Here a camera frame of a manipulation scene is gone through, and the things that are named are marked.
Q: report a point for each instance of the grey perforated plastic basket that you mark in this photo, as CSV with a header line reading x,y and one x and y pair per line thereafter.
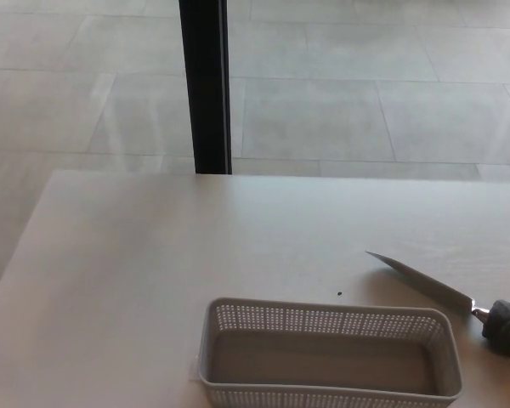
x,y
323,393

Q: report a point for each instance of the black vertical frame post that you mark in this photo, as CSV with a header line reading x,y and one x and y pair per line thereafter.
x,y
204,85

